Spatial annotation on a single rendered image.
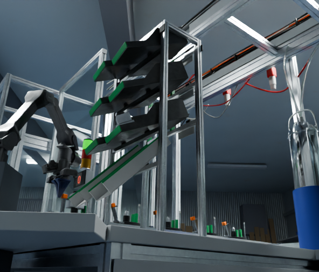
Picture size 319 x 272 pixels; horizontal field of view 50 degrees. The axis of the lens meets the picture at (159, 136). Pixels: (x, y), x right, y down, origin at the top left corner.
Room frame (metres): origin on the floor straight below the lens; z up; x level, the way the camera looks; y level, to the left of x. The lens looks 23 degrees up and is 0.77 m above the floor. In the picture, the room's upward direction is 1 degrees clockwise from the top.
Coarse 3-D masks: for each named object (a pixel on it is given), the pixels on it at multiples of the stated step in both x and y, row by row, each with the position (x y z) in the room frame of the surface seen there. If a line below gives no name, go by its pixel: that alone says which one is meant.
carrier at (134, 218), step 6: (138, 204) 1.55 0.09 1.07; (126, 210) 1.57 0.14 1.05; (138, 210) 1.55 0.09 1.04; (126, 216) 1.56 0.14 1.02; (132, 216) 1.60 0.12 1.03; (138, 216) 1.54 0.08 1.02; (114, 222) 1.52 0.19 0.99; (126, 222) 1.50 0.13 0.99; (132, 222) 1.51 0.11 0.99; (138, 222) 1.55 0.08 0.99
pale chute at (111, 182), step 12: (156, 144) 1.04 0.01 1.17; (168, 144) 1.06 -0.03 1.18; (132, 156) 1.14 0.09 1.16; (144, 156) 1.02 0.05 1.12; (120, 168) 0.98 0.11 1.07; (132, 168) 1.00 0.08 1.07; (108, 180) 0.97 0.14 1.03; (120, 180) 0.98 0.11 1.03; (96, 192) 1.08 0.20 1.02; (108, 192) 1.04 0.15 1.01
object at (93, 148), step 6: (144, 114) 1.18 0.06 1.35; (96, 138) 1.10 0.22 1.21; (102, 138) 1.11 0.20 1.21; (90, 144) 1.15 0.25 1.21; (96, 144) 1.11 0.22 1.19; (102, 144) 1.12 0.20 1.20; (114, 144) 1.19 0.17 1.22; (120, 144) 1.23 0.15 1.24; (90, 150) 1.17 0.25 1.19; (96, 150) 1.18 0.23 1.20; (102, 150) 1.22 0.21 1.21
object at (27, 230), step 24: (0, 216) 0.54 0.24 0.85; (24, 216) 0.54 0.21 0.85; (48, 216) 0.54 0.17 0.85; (72, 216) 0.54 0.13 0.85; (96, 216) 0.55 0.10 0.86; (0, 240) 0.71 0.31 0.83; (24, 240) 0.69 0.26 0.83; (48, 240) 0.68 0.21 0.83; (72, 240) 0.67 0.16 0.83; (96, 240) 0.66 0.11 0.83
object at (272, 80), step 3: (270, 69) 1.88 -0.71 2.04; (273, 69) 1.88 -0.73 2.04; (267, 72) 1.90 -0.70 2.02; (270, 72) 1.88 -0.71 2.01; (273, 72) 1.88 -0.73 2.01; (267, 75) 1.90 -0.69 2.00; (270, 75) 1.88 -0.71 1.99; (273, 75) 1.88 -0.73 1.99; (270, 78) 1.89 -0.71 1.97; (273, 78) 1.88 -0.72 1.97; (270, 81) 1.89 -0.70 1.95; (273, 81) 1.88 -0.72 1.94; (270, 84) 1.90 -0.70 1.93; (273, 84) 1.89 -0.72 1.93; (273, 87) 1.89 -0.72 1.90; (273, 90) 1.92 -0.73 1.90
